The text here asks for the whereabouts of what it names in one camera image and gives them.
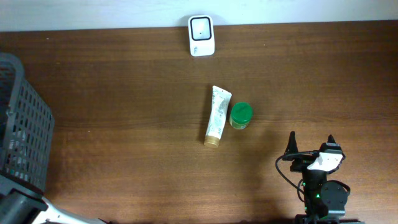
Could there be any green lid jar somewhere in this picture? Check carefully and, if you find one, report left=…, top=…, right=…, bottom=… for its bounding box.
left=229, top=102, right=253, bottom=129

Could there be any white tube gold cap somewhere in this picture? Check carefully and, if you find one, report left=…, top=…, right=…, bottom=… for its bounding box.
left=204, top=86, right=232, bottom=148

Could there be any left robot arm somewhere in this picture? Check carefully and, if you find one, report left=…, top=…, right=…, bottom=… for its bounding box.
left=1, top=174, right=105, bottom=224

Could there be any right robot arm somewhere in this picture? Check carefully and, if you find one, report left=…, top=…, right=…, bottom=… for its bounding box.
left=282, top=131, right=351, bottom=223

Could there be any white barcode scanner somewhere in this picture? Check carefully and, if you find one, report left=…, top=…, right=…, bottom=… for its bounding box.
left=188, top=15, right=215, bottom=57

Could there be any grey plastic mesh basket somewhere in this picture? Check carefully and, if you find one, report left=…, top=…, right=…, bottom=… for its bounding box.
left=1, top=53, right=55, bottom=193

